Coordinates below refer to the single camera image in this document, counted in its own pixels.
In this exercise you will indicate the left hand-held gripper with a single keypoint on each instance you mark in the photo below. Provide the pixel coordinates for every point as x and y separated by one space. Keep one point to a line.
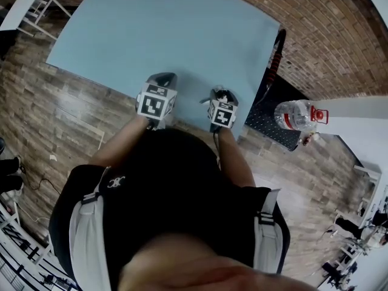
154 105

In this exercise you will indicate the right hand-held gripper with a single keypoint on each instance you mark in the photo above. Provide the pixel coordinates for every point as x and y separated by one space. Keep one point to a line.
222 115

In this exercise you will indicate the person's left forearm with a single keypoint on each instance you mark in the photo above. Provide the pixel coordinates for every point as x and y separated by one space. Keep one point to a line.
118 144

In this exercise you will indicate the person's right forearm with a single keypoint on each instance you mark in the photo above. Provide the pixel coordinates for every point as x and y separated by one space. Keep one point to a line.
233 156

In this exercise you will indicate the light blue table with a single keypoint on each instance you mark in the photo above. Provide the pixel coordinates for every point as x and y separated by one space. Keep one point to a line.
169 41

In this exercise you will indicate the black perforated mat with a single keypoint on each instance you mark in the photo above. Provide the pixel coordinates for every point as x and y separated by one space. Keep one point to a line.
272 123

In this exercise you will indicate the black red coiled pole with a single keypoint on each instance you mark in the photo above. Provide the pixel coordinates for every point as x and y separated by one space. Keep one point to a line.
276 59

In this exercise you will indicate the large clear water bottle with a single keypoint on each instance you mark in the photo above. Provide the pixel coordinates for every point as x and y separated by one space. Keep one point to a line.
292 114

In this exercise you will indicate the small red floor items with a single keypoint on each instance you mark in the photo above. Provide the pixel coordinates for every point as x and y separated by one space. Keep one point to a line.
309 139

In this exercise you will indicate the white paper scrap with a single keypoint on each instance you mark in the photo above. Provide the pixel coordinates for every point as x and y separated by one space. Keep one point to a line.
53 157

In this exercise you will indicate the black t-shirt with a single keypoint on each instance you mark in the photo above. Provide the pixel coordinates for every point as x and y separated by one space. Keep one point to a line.
78 189

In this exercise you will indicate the black bag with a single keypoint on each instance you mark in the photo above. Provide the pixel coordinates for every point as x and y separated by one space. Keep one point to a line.
10 174

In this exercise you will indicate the small white table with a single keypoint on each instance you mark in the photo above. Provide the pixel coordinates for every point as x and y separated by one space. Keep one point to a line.
21 5

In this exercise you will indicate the white metal rack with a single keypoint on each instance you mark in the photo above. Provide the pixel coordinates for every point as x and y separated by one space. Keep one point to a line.
21 262

